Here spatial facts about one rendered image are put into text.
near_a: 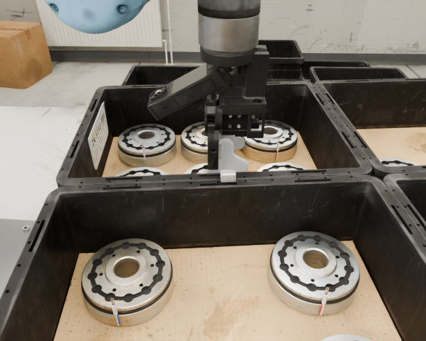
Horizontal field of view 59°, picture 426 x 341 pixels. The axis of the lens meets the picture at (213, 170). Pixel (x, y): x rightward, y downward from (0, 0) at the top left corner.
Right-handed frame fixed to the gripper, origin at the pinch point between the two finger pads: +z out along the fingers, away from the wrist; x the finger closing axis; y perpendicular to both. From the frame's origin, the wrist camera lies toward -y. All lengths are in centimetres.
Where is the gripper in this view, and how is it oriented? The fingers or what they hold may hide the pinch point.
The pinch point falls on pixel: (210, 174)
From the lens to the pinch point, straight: 59.7
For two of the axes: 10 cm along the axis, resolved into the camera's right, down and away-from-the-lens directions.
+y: 10.0, 0.0, 0.2
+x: -0.1, -5.8, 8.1
